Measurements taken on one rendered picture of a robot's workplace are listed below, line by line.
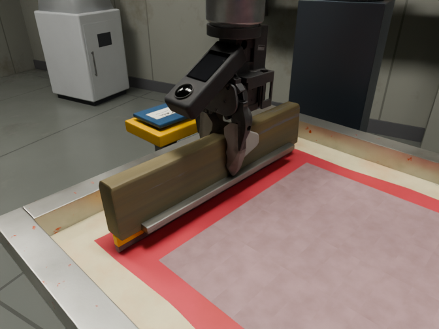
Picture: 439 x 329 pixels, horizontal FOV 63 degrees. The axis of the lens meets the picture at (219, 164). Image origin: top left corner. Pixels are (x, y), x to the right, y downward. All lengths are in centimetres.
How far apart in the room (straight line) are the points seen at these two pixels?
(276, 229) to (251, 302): 13
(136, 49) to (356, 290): 398
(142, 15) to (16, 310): 311
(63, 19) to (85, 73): 50
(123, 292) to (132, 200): 10
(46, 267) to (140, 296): 10
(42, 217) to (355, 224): 42
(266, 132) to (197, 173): 16
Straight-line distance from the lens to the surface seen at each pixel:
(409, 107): 327
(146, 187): 44
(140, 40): 420
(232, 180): 53
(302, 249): 48
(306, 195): 58
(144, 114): 84
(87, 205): 54
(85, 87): 385
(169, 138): 78
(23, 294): 189
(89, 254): 49
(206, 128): 54
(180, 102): 43
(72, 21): 374
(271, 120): 59
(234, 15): 46
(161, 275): 44
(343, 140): 72
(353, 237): 52
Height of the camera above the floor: 127
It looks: 29 degrees down
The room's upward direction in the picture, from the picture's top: straight up
